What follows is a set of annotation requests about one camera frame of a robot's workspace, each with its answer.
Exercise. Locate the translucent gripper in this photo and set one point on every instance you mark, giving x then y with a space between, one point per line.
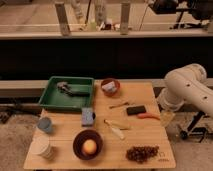
166 117

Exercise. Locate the black eraser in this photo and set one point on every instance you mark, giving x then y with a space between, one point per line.
135 110

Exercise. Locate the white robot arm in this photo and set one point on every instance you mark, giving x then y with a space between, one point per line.
186 84

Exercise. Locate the white object in red bowl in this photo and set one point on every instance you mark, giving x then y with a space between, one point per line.
110 87

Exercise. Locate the small red bowl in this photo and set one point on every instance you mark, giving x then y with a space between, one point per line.
107 80

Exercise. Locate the dark brown bowl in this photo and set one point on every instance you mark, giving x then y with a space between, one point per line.
81 138

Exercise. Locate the orange carrot toy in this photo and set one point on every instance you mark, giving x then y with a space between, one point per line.
147 115

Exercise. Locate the small wooden spoon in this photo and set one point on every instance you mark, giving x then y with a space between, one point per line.
119 105

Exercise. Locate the bunch of dark grapes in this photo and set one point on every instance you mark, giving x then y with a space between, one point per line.
141 154

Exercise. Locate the blue sponge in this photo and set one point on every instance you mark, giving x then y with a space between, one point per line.
88 117

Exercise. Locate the orange ball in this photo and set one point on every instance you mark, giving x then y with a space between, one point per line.
89 147

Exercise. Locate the green plastic tray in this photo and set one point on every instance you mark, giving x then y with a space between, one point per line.
54 100

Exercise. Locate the grey tool in tray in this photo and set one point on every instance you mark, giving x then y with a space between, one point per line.
65 88

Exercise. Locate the blue cup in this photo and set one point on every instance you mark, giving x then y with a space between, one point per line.
45 125

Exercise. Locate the white ribbed cup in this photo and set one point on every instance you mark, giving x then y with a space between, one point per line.
41 146

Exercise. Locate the black camera on stand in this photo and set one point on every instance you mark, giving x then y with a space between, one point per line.
199 9

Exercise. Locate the right grey post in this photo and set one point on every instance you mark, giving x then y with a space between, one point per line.
125 11

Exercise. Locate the grey post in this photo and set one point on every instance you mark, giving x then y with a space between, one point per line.
125 11
62 18

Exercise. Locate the left grey post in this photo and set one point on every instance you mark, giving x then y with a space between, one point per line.
62 18

